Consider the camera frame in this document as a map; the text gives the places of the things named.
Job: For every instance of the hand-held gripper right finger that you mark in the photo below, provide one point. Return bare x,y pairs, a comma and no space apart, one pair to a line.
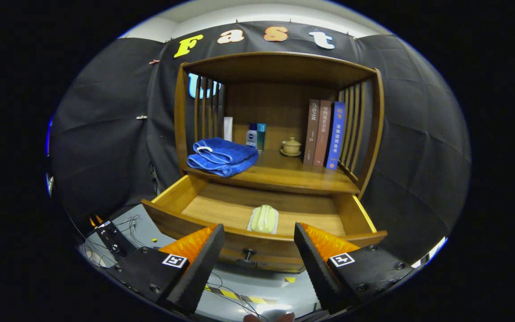
315,268

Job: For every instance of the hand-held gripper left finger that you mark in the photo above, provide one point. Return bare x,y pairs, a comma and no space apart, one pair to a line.
199,268

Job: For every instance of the wooden drawer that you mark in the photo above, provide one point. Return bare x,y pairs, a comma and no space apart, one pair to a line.
221,210

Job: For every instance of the green packet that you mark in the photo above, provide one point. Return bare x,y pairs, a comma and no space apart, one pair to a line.
264,219

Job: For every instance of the wooden countertop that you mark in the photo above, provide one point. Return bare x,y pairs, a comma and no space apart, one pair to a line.
293,172

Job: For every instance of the wooden cabinet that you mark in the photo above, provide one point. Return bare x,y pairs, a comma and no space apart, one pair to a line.
275,67

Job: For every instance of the yellow black striped tape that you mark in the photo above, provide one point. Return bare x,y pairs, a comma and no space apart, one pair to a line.
230,294

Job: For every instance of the black electronic device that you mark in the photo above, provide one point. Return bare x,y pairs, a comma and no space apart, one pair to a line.
114,239

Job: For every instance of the blue folded towel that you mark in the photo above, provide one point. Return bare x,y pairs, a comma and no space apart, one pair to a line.
221,156

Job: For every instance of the white sheet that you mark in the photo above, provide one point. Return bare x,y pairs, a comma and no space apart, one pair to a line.
432,252

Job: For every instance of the beige lidded tea cup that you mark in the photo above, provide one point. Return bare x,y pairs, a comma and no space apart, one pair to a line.
291,146

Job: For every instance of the brown book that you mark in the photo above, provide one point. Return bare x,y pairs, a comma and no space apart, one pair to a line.
311,132
322,134

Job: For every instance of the blue book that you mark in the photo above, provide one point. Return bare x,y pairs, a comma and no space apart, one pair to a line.
336,134

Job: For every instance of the white lotion bottle blue cap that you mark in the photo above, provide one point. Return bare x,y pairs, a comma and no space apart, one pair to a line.
251,137

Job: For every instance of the white tube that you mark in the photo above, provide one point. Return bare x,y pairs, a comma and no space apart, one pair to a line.
228,129

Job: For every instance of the teal bottle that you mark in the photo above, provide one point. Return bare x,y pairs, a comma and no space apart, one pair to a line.
261,136

